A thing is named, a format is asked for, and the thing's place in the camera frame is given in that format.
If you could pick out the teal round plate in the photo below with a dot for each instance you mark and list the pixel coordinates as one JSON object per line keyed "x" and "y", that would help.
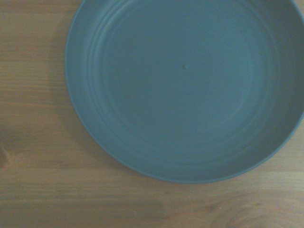
{"x": 180, "y": 95}

